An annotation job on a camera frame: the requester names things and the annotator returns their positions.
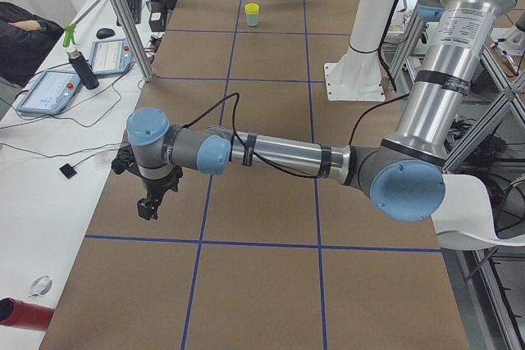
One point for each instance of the white camera stand pedestal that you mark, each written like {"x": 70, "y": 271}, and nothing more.
{"x": 357, "y": 75}

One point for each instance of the light green cup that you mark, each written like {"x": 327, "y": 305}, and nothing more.
{"x": 252, "y": 20}

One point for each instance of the brown paper table cover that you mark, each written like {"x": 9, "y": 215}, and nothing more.
{"x": 244, "y": 282}

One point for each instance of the black computer mouse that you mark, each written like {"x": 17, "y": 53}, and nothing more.
{"x": 104, "y": 33}

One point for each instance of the green handled grabber tool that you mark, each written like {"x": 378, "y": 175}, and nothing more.
{"x": 69, "y": 37}

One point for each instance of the near blue teach pendant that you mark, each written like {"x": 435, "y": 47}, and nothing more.
{"x": 51, "y": 93}

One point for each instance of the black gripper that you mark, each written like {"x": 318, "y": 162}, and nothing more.
{"x": 157, "y": 184}

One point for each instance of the black labelled box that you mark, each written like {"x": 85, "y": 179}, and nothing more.
{"x": 158, "y": 16}

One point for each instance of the yellow cup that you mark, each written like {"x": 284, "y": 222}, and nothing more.
{"x": 251, "y": 8}

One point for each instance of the black keyboard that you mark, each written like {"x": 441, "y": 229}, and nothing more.
{"x": 135, "y": 7}

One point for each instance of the blue teach pendant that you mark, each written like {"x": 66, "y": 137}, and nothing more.
{"x": 51, "y": 93}
{"x": 110, "y": 57}

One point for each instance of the person in black clothes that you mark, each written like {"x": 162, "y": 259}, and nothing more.
{"x": 26, "y": 40}

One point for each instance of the red cylinder bottle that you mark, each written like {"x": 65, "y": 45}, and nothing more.
{"x": 27, "y": 316}

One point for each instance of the clear tape roll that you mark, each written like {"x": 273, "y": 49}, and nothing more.
{"x": 40, "y": 286}

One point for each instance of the far blue teach pendant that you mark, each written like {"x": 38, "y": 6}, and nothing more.
{"x": 110, "y": 57}

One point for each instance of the small black box device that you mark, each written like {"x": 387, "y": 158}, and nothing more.
{"x": 68, "y": 170}

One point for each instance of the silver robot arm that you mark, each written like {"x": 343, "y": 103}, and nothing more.
{"x": 261, "y": 105}

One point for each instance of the aluminium frame post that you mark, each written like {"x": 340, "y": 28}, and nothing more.
{"x": 124, "y": 16}

